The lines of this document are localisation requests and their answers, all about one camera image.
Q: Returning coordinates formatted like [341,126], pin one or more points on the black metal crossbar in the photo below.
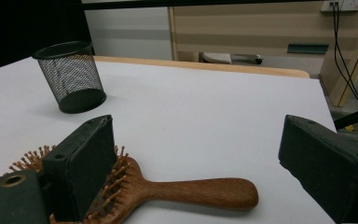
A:
[167,4]

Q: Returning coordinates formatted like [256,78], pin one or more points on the black curtain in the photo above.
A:
[18,28]

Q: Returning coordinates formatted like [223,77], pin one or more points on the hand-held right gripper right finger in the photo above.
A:
[329,174]

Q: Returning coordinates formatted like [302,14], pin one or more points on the wooden hairbrush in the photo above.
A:
[205,193]

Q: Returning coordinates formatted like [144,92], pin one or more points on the black metal stand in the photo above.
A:
[357,116]

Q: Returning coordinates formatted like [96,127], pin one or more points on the dark green drawer label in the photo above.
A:
[307,48]

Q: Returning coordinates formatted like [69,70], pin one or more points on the yellow black striped tape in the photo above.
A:
[349,128]

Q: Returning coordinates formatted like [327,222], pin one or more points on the white cabinet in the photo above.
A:
[127,34]

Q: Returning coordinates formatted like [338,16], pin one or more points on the black mesh pen holder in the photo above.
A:
[71,77]

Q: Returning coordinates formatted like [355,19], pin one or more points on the light wooden desk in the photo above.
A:
[245,28]

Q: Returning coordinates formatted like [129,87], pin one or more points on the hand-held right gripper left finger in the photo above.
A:
[80,168]

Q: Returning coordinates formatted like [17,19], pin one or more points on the white power socket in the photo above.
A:
[348,4]

